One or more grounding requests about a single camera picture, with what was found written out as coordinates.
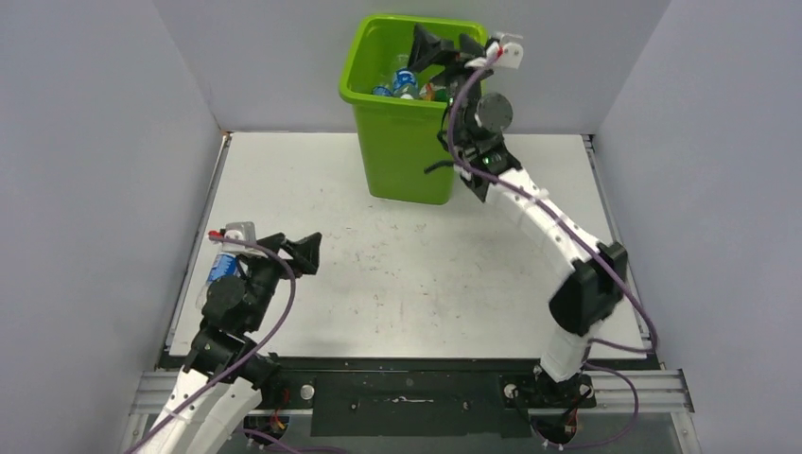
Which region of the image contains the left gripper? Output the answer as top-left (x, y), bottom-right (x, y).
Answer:
top-left (244, 231), bottom-right (321, 330)

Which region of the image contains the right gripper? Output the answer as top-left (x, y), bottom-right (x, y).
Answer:
top-left (406, 25), bottom-right (497, 148)

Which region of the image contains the red label bottle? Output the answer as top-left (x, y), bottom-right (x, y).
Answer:
top-left (419, 82), bottom-right (450, 102)

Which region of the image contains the white cap blue label bottle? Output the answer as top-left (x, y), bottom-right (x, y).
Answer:
top-left (392, 68), bottom-right (420, 99)

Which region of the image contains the blue cap water bottle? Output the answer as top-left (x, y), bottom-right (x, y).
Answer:
top-left (196, 251), bottom-right (240, 309)

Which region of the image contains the blue label water bottle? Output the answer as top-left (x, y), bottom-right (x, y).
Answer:
top-left (372, 85), bottom-right (393, 97)

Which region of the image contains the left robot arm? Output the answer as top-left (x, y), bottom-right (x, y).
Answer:
top-left (129, 222), bottom-right (323, 453)

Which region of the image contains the green plastic bin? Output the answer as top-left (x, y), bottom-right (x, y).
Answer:
top-left (339, 13), bottom-right (488, 204)

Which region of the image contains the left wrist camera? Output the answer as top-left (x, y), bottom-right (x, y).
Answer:
top-left (207, 221), bottom-right (256, 255)

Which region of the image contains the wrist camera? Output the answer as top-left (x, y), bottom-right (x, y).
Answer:
top-left (207, 221), bottom-right (256, 255)
top-left (464, 32), bottom-right (524, 69)

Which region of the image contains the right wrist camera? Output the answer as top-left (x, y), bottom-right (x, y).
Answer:
top-left (464, 32), bottom-right (524, 69)

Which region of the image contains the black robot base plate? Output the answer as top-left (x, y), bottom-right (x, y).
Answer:
top-left (241, 357), bottom-right (597, 443)

